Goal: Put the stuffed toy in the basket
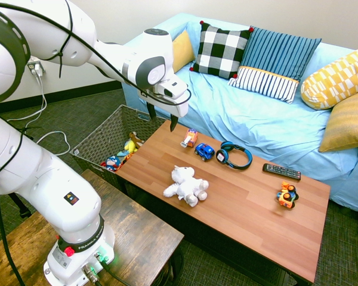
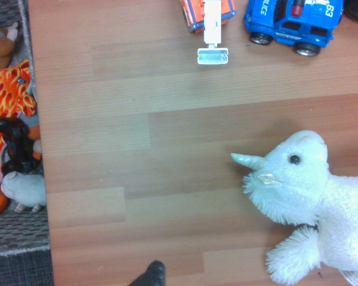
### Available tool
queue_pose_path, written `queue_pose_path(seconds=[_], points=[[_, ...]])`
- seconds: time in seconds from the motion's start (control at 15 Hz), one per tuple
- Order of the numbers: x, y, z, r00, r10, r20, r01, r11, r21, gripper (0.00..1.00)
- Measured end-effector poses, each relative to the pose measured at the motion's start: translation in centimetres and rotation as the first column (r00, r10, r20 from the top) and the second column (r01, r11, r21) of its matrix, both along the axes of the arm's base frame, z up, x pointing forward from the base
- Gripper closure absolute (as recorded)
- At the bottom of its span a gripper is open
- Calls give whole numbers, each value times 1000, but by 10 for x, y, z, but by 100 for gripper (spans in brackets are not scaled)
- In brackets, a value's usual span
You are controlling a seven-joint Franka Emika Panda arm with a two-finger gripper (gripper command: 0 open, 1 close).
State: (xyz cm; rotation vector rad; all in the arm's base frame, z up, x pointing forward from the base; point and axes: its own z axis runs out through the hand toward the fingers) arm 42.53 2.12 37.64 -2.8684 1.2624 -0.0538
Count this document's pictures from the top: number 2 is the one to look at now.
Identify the grey woven basket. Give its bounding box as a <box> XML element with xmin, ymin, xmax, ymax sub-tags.
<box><xmin>0</xmin><ymin>0</ymin><xmax>52</xmax><ymax>259</ymax></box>

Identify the orange flame pattern plush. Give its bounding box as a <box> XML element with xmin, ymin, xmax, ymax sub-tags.
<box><xmin>0</xmin><ymin>58</ymin><xmax>42</xmax><ymax>185</ymax></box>

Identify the pale grey plush toy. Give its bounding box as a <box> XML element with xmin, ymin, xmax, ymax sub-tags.
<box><xmin>0</xmin><ymin>171</ymin><xmax>47</xmax><ymax>213</ymax></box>

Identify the blue police toy car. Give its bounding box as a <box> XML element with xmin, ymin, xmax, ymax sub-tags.
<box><xmin>243</xmin><ymin>0</ymin><xmax>345</xmax><ymax>57</ymax></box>

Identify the orange toy truck white ladder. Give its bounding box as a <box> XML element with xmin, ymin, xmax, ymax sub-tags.
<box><xmin>178</xmin><ymin>0</ymin><xmax>237</xmax><ymax>66</ymax></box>

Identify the white unicorn stuffed toy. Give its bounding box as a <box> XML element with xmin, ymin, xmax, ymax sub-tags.
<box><xmin>230</xmin><ymin>130</ymin><xmax>358</xmax><ymax>286</ymax></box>

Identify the black game controller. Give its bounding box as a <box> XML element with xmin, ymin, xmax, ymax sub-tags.
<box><xmin>0</xmin><ymin>116</ymin><xmax>44</xmax><ymax>176</ymax></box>

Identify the brown dog plush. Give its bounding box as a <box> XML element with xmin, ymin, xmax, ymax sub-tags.
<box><xmin>0</xmin><ymin>22</ymin><xmax>21</xmax><ymax>72</ymax></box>

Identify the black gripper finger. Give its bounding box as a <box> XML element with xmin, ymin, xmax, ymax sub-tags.
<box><xmin>127</xmin><ymin>260</ymin><xmax>166</xmax><ymax>286</ymax></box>

